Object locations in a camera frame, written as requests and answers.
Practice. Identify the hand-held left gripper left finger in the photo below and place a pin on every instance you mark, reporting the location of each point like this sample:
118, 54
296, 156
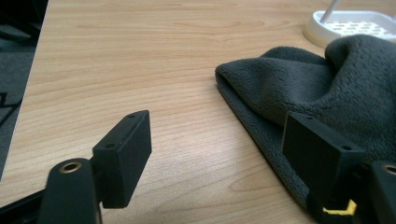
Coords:
123, 161

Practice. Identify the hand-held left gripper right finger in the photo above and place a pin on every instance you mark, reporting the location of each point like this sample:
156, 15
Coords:
314, 155

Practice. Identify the dark grey cloth bag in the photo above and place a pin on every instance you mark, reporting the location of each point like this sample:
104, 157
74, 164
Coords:
311, 87

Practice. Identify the white towel rack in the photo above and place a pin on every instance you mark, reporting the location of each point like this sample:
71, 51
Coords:
348, 28

